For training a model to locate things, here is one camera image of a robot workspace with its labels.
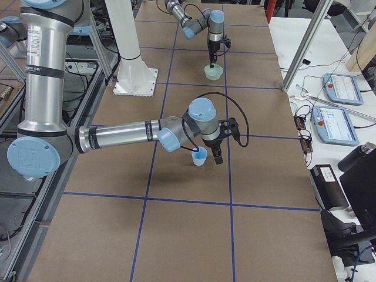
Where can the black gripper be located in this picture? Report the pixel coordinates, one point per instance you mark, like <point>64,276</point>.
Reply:
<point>212,44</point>
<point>213,143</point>

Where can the light green ceramic bowl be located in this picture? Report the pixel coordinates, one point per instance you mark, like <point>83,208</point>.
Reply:
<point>213,71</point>

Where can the light blue paper cup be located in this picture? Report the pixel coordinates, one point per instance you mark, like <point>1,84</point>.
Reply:
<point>199,156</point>

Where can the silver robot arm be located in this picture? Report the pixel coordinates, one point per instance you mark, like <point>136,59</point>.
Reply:
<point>44,142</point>
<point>210,19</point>

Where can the orange electronics board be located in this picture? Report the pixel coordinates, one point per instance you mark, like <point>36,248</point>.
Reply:
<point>304,134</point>

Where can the black power supply box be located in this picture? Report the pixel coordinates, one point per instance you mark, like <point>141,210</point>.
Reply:
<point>329,192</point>

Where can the near teach pendant tablet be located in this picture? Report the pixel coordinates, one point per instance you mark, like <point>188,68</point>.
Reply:
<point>334,126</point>

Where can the teach pendant tablet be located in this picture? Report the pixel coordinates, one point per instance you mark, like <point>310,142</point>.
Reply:
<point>334,126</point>
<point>342,89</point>

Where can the far teach pendant tablet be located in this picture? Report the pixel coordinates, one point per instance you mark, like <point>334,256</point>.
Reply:
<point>342,89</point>

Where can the white camera pole base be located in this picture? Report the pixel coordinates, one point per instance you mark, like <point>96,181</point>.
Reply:
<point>133,77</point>

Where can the aluminium frame post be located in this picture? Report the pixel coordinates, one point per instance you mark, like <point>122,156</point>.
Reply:
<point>312,29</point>

